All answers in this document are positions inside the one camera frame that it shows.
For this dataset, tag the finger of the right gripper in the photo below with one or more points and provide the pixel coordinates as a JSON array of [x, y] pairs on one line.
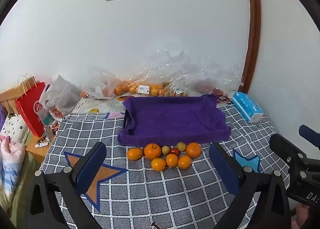
[[310, 135], [304, 172]]

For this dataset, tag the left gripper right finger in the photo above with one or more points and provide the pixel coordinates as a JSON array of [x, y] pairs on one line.
[[272, 209]]

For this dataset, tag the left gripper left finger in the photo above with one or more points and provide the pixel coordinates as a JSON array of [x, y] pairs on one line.
[[43, 210]]

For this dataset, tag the bumpy orange tangerine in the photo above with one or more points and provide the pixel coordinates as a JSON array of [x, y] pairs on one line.
[[193, 150]]

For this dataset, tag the small orange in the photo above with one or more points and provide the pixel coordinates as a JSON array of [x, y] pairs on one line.
[[184, 162], [171, 160]]

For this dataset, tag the yellow-green round fruit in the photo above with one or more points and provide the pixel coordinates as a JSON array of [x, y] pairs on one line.
[[181, 146]]

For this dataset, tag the small red apple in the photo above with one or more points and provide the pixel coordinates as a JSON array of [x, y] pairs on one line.
[[174, 151]]

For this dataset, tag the small yellow-green fruit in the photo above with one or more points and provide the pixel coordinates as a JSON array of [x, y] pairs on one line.
[[165, 150]]

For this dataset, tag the smooth orange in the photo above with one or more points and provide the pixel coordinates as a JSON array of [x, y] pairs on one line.
[[158, 164]]

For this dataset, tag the orange tangerine with stem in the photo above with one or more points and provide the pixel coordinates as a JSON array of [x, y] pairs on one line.
[[152, 151]]

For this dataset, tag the oval orange kumquat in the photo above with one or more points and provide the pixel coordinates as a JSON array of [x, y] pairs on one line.
[[134, 153]]

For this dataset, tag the clear bag red fruits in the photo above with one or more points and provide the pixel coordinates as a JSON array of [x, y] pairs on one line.
[[213, 79]]

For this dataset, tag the person's right hand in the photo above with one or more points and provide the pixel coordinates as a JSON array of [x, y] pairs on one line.
[[302, 214]]

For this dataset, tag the wooden bedside table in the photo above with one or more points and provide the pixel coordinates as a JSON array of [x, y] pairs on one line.
[[39, 154]]

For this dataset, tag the pink plush toy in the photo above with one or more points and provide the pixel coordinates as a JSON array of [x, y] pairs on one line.
[[12, 157]]

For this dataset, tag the blue tissue pack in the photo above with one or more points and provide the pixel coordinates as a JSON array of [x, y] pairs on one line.
[[249, 110]]

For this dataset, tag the white spotted pillow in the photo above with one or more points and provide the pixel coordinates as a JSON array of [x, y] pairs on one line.
[[15, 128]]

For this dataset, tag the red paper shopping bag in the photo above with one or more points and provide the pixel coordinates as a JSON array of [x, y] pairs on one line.
[[28, 105]]

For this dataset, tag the white plastic bag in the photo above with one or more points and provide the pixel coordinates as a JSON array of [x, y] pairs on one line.
[[60, 97]]

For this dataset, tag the purple towel covered tray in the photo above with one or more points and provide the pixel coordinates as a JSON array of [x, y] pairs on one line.
[[167, 121]]

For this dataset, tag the fruit printed carton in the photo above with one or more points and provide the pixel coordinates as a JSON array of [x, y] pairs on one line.
[[104, 106]]

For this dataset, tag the clear bag of kumquats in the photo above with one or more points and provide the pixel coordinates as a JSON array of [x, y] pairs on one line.
[[163, 74]]

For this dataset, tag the clear bag of oranges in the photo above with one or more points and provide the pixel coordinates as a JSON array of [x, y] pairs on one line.
[[103, 84]]

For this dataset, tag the brown wooden door frame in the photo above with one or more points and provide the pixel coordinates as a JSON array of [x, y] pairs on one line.
[[253, 44]]

